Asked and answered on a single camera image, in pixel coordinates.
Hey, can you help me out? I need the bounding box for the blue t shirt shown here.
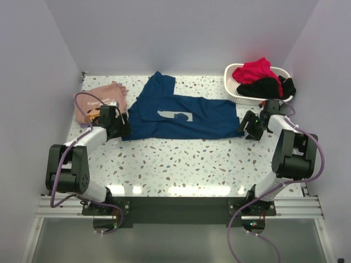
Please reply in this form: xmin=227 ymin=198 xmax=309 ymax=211
xmin=122 ymin=72 xmax=244 ymax=141

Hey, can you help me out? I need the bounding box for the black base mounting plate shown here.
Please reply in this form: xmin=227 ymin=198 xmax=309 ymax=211
xmin=82 ymin=197 xmax=276 ymax=228

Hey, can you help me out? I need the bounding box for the aluminium frame rail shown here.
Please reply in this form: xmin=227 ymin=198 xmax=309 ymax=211
xmin=35 ymin=196 xmax=83 ymax=219

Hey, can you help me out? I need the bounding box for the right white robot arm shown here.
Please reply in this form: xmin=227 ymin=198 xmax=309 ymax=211
xmin=237 ymin=100 xmax=318 ymax=215

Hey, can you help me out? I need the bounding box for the white plastic basket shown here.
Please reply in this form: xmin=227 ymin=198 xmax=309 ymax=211
xmin=224 ymin=64 xmax=296 ymax=106

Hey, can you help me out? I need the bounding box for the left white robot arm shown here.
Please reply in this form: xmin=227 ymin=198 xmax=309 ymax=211
xmin=46 ymin=105 xmax=132 ymax=215

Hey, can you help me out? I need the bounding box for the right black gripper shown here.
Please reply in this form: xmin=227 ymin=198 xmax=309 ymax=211
xmin=235 ymin=110 xmax=266 ymax=141

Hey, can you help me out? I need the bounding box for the red t shirt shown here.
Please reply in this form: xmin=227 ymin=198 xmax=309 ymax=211
xmin=232 ymin=57 xmax=281 ymax=89

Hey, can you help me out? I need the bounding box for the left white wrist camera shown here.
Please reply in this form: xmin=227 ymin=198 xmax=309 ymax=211
xmin=106 ymin=100 xmax=119 ymax=108

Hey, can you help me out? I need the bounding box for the black t shirt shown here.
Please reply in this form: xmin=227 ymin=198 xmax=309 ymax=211
xmin=237 ymin=76 xmax=296 ymax=100

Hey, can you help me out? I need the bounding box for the folded pink t shirt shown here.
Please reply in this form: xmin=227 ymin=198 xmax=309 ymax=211
xmin=73 ymin=81 xmax=127 ymax=125

